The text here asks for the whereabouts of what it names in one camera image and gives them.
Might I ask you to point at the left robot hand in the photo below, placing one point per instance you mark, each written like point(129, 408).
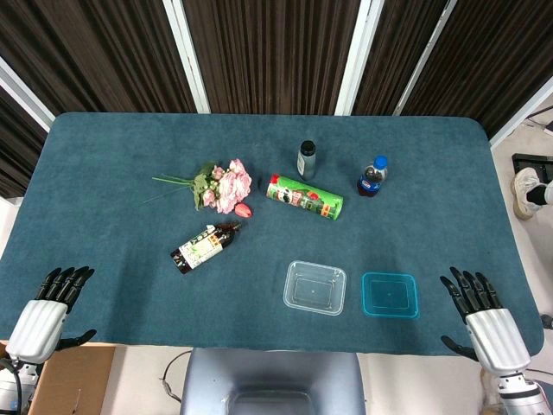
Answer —
point(36, 324)

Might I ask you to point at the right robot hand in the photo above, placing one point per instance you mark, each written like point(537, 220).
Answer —
point(497, 337)

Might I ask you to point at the blue translucent container lid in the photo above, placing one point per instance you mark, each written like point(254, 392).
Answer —
point(389, 296)

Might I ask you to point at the clear plastic food container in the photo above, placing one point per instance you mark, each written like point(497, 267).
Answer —
point(313, 289)

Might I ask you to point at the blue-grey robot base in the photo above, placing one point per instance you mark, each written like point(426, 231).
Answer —
point(272, 376)

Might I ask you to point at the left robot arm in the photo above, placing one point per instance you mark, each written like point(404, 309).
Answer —
point(13, 384)

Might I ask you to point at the dark caster wheel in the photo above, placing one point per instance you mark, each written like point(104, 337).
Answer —
point(547, 322)

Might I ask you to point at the cardboard box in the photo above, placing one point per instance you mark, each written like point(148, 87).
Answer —
point(73, 380)

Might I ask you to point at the teal tablecloth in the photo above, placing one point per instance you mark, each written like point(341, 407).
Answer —
point(129, 281)

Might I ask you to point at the person's leg with black sock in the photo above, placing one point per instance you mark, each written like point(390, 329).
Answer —
point(538, 194)

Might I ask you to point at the white sneaker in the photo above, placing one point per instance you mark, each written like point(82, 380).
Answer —
point(523, 190)

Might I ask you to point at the black flat device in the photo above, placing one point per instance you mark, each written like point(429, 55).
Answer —
point(529, 166)

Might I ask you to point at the brown tea bottle with label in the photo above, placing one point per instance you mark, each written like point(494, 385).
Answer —
point(201, 248)

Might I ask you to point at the brown slatted partition panel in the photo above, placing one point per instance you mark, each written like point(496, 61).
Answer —
point(397, 52)
point(272, 52)
point(108, 52)
point(488, 56)
point(17, 142)

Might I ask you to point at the Pepsi bottle with blue cap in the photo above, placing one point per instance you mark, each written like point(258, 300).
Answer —
point(370, 179)

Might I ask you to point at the red tulip bud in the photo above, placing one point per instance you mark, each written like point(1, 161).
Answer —
point(243, 210)

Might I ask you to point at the green Pringles can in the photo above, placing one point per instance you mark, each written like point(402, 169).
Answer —
point(302, 198)

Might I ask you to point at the pink artificial flower bouquet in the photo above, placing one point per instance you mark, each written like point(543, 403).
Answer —
point(233, 186)

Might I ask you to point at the grey bottle with black cap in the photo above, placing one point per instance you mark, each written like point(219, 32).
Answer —
point(306, 162)

